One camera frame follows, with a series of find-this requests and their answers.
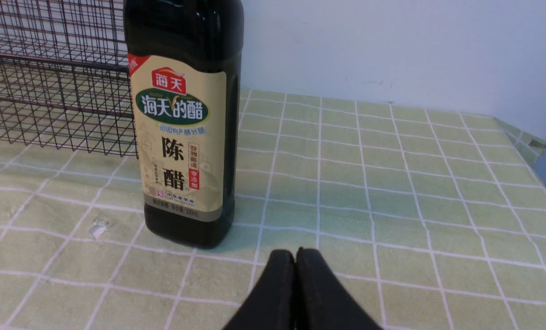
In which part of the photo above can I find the black wire mesh shelf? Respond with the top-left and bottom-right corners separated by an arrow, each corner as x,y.
0,0 -> 137,156

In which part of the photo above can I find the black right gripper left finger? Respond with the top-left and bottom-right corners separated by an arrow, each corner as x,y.
223,249 -> 296,330

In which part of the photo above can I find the dark vinegar bottle beige label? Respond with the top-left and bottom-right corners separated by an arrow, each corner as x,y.
124,0 -> 245,249

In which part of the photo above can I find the green checkered tablecloth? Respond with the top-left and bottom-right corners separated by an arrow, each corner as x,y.
0,90 -> 546,330

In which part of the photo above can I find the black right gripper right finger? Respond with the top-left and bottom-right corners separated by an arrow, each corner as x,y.
295,247 -> 382,330

